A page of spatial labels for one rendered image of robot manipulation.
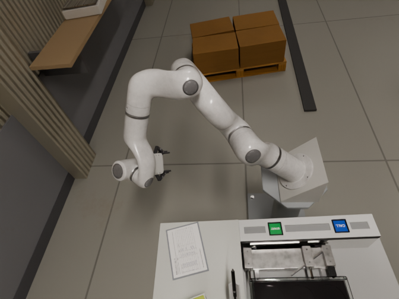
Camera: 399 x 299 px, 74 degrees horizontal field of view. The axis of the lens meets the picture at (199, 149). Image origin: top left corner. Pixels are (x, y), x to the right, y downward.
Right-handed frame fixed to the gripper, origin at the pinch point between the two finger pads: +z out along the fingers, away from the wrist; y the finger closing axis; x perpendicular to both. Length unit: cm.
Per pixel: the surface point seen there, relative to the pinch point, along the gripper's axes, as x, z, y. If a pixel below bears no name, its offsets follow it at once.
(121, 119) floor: -155, 113, -37
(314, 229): 66, 12, 30
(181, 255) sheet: 19.1, -18.4, 36.9
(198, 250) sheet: 24.5, -14.4, 35.4
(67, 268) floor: -118, 13, 86
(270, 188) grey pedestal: 42, 32, 18
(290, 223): 57, 9, 28
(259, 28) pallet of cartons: -17, 208, -132
